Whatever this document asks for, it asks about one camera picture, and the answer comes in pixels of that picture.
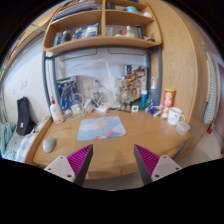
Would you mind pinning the blue tube bottle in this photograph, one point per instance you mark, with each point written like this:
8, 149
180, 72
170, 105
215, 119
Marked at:
144, 98

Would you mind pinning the pastel cloud print mouse pad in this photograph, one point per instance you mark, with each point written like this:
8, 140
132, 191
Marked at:
101, 128

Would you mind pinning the small blue package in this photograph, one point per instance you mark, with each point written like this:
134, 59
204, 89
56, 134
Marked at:
154, 110

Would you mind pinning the blue plaid bed sheet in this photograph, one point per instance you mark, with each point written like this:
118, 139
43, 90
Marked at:
25, 146

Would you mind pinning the teal blanket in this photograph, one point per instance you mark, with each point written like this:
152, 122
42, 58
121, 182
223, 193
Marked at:
6, 136

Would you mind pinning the small white cube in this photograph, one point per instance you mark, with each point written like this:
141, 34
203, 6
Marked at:
135, 108

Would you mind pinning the beige robot figure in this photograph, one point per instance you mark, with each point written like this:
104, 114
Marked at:
126, 95

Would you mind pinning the red chip can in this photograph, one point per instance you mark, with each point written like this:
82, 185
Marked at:
168, 101

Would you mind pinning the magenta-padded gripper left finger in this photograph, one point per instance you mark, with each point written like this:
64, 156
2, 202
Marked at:
78, 161

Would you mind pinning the white printed mug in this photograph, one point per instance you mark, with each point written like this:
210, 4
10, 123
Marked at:
174, 116

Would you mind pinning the white red-capped pump bottle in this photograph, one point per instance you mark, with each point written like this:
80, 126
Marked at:
56, 113

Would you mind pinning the colourful printed box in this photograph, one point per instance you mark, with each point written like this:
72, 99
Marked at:
137, 78

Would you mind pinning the white power strip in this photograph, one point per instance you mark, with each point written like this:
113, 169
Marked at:
101, 108

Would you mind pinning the grey computer mouse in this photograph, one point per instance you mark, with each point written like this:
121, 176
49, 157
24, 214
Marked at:
49, 144

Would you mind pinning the clear plastic cup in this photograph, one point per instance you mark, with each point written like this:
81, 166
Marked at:
182, 127

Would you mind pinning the blue spray bottle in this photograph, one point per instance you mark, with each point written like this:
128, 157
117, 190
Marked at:
152, 93

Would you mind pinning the wooden shelf unit with items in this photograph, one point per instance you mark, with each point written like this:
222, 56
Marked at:
100, 41

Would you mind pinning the pale hanging towel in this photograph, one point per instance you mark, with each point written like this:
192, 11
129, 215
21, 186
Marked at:
210, 96

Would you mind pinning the white charger block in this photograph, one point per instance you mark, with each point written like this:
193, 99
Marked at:
76, 108

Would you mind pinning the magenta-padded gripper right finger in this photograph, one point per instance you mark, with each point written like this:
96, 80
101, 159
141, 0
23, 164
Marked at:
148, 161

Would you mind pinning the black bag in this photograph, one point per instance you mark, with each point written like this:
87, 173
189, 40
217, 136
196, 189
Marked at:
24, 116

